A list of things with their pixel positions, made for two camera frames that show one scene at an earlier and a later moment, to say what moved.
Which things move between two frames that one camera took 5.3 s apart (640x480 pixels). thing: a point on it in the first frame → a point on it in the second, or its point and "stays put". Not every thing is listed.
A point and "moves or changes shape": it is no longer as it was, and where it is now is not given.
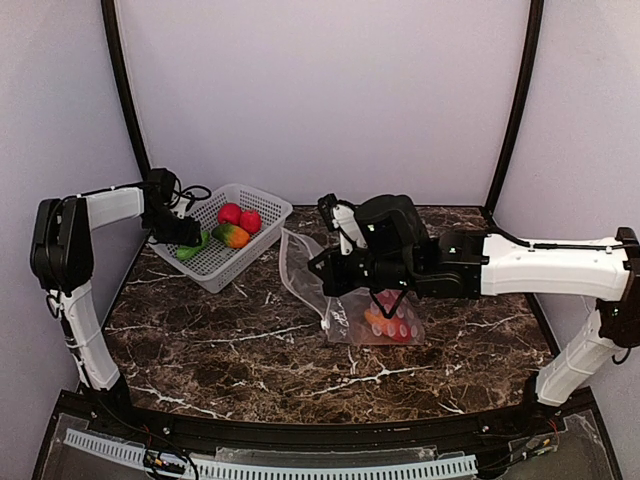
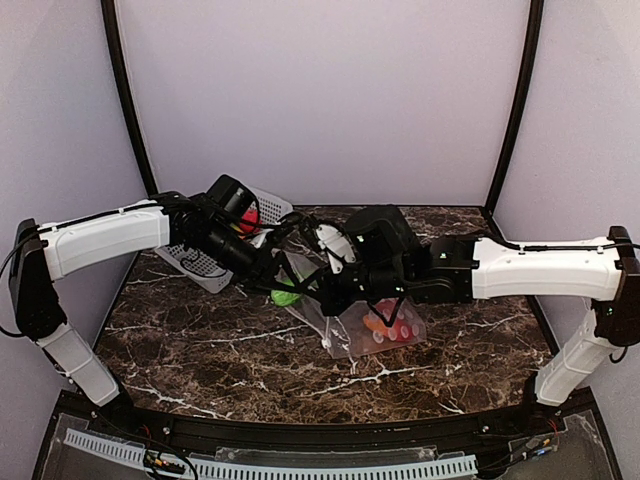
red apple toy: x=251 y=221 stays put
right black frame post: x=535 y=27 stays put
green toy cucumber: x=188 y=252 moves or changes shape
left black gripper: x=185 y=234 → x=270 y=267
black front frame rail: x=467 y=430 stays put
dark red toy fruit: x=388 y=298 stays put
